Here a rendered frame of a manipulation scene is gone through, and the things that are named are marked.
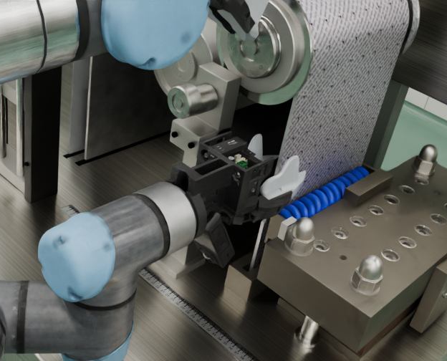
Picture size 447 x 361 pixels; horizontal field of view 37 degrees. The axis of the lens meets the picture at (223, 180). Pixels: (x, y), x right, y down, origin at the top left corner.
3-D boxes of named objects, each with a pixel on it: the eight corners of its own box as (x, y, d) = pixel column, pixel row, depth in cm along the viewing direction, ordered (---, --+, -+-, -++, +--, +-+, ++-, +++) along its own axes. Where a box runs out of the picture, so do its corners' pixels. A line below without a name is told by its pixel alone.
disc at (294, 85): (205, 71, 87) (228, -40, 79) (208, 71, 87) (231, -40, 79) (291, 126, 80) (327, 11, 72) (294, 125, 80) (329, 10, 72)
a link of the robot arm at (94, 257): (31, 281, 67) (31, 213, 62) (117, 241, 74) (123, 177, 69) (79, 328, 63) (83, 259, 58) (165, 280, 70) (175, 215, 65)
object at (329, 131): (262, 220, 90) (293, 98, 79) (357, 168, 105) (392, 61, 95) (265, 222, 89) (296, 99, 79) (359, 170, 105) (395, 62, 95)
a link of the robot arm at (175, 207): (165, 273, 70) (116, 232, 74) (196, 256, 73) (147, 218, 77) (174, 216, 66) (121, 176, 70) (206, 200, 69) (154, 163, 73)
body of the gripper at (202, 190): (281, 157, 76) (207, 191, 68) (266, 217, 80) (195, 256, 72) (232, 127, 80) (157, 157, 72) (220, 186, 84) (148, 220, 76)
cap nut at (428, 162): (407, 166, 106) (416, 142, 103) (418, 160, 108) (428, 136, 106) (427, 177, 104) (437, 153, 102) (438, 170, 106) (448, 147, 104)
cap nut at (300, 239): (278, 244, 84) (286, 216, 81) (295, 233, 86) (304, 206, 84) (300, 260, 82) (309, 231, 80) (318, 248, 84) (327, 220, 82)
